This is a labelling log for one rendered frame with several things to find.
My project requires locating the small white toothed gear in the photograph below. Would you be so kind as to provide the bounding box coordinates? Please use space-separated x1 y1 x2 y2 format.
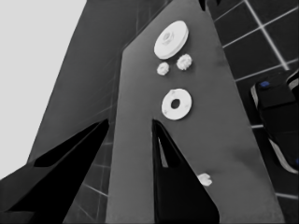
156 61 171 77

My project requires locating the larger white toothed gear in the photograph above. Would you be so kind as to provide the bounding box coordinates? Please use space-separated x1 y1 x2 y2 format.
176 53 193 72

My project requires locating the large thick white disc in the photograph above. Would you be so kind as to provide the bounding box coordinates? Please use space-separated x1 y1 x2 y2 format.
153 20 190 61

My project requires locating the small white T-shaped piece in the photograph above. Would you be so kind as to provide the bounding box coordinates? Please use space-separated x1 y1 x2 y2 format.
196 173 213 188

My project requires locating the round white carrier with pins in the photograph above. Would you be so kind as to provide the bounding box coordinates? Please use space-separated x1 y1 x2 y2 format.
161 88 193 121

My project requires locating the dark robot body block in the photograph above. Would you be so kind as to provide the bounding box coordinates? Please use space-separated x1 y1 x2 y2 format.
249 68 299 175

